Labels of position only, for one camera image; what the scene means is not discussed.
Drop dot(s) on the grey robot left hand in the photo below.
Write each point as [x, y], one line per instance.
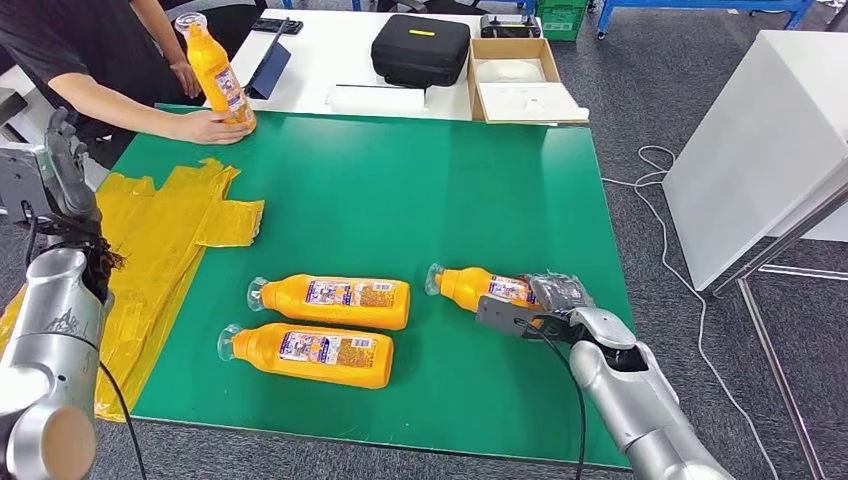
[69, 172]

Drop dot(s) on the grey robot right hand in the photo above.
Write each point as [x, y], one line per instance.
[560, 291]

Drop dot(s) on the person's left hand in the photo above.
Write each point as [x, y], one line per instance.
[184, 79]

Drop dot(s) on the person's right hand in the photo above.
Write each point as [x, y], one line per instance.
[212, 129]

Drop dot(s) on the orange bottle with label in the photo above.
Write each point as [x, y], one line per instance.
[291, 301]
[464, 285]
[265, 351]
[215, 73]

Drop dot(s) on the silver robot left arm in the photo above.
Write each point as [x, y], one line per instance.
[53, 344]

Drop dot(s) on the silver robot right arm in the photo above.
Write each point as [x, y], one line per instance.
[636, 404]

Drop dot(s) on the person's left forearm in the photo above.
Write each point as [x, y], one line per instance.
[159, 30]

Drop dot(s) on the person's right forearm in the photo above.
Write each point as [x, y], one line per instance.
[112, 109]

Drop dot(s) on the dark blue tablet folio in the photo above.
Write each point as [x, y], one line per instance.
[268, 69]

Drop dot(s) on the metal-legged side table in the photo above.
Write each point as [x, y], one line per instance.
[8, 106]

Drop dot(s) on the person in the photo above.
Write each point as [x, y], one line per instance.
[99, 40]

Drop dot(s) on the yellow plastic sheet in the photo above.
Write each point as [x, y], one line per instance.
[152, 225]

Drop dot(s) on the black phone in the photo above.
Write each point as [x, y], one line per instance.
[277, 26]

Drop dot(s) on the white desk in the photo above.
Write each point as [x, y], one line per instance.
[331, 53]

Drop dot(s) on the green table mat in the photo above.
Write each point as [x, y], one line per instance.
[397, 199]

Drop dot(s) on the white foam block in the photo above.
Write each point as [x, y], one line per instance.
[530, 101]

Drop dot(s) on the black carrying case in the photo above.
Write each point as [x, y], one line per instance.
[420, 51]

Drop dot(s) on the round white plate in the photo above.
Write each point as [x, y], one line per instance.
[510, 70]

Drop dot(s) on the open cardboard box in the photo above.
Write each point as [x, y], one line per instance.
[474, 79]

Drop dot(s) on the white table with metal legs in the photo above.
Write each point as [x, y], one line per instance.
[762, 132]

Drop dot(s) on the black controller device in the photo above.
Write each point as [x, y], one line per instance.
[510, 26]

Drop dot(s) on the green plastic crate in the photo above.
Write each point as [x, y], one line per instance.
[563, 20]

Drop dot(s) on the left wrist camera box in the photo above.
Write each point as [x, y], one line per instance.
[23, 179]

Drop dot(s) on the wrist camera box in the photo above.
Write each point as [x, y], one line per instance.
[23, 179]
[503, 316]

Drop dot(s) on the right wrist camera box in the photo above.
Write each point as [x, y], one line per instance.
[503, 316]

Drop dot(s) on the blue metal frame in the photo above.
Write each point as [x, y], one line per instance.
[702, 3]

